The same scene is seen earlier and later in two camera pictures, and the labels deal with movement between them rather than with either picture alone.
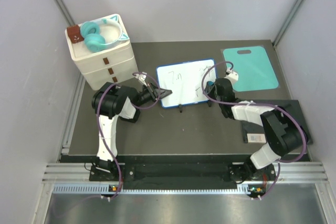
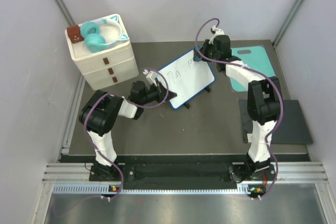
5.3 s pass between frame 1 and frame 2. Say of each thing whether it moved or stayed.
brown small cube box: stayed
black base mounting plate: stayed
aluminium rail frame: stayed
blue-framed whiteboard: moved
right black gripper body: moved
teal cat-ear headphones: stayed
